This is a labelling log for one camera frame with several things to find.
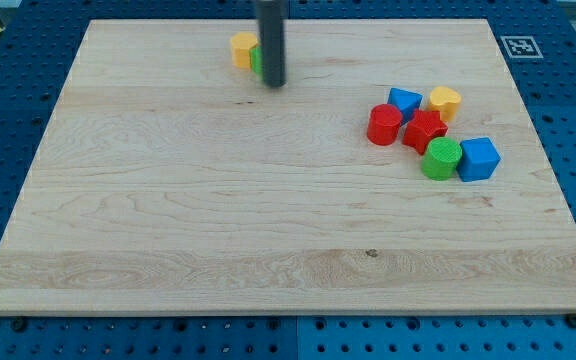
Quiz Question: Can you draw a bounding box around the white fiducial marker tag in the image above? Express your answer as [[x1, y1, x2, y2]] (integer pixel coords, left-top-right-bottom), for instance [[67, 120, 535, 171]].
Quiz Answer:
[[501, 35, 543, 59]]

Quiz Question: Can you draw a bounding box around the red star block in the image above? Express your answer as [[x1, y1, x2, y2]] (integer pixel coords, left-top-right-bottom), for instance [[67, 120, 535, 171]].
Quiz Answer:
[[402, 109, 448, 155]]

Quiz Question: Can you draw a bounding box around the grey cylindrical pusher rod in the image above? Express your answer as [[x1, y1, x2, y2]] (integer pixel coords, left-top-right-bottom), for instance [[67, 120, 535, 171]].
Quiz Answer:
[[254, 0, 286, 88]]

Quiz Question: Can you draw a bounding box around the blue triangle block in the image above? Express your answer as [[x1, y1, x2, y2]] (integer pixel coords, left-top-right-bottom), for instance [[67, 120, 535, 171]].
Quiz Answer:
[[387, 87, 423, 124]]

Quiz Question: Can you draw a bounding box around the blue cube block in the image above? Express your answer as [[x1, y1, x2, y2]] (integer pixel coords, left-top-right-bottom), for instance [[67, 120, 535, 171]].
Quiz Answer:
[[457, 137, 501, 182]]

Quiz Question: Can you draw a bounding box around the wooden board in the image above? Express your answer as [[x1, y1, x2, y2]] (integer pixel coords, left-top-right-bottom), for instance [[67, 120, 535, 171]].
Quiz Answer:
[[0, 19, 576, 317]]

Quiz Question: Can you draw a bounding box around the yellow block behind rod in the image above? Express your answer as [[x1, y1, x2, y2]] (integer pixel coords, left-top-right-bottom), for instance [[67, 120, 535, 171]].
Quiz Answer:
[[230, 32, 258, 69]]

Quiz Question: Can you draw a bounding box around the red cylinder block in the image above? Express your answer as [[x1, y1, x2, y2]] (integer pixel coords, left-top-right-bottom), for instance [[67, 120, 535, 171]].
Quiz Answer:
[[366, 104, 403, 146]]

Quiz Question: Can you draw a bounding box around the yellow heart block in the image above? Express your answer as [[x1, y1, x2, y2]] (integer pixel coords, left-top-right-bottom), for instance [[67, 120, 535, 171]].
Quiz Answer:
[[426, 86, 462, 122]]

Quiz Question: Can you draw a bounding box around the green block behind rod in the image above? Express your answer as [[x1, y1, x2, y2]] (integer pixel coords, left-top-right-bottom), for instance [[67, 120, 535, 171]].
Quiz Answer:
[[249, 45, 263, 77]]

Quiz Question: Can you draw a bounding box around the green cylinder block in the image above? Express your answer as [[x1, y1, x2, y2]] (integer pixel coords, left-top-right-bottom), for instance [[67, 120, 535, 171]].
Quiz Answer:
[[421, 137, 463, 181]]

